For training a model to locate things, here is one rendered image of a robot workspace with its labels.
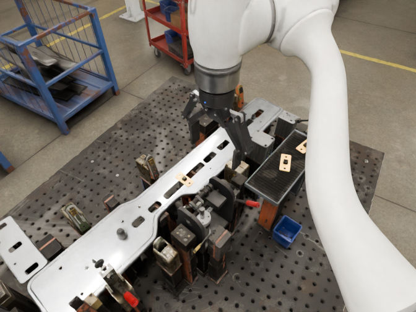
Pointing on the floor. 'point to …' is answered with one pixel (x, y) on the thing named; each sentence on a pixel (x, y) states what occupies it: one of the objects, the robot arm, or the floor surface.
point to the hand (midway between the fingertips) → (215, 150)
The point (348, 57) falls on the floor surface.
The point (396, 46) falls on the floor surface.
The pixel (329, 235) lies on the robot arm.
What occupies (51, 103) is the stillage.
